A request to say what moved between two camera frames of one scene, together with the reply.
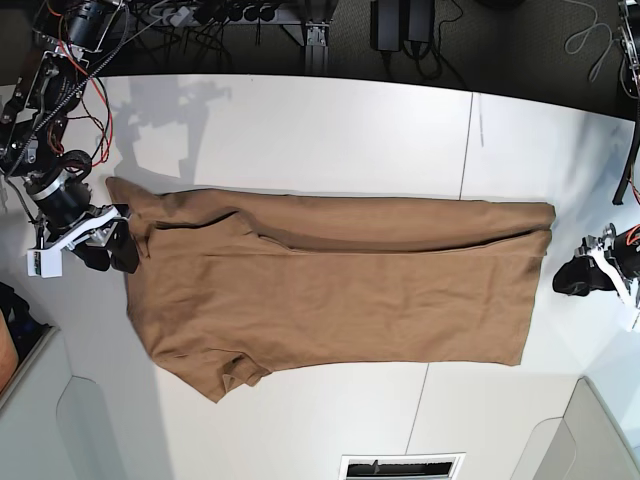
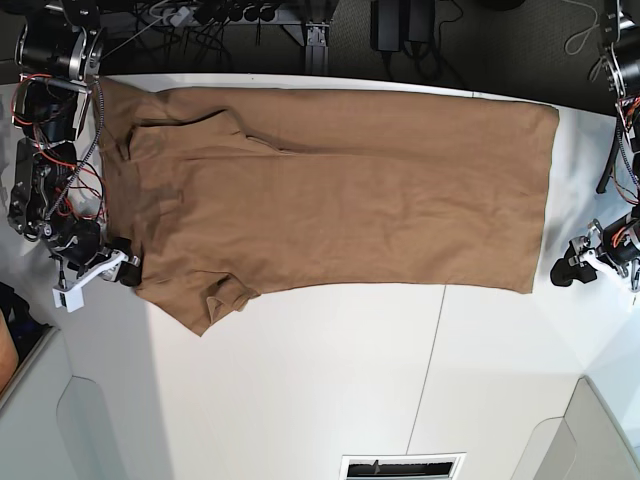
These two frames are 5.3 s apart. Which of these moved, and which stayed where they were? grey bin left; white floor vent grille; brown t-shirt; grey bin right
Moved: brown t-shirt
Stayed: grey bin right; white floor vent grille; grey bin left
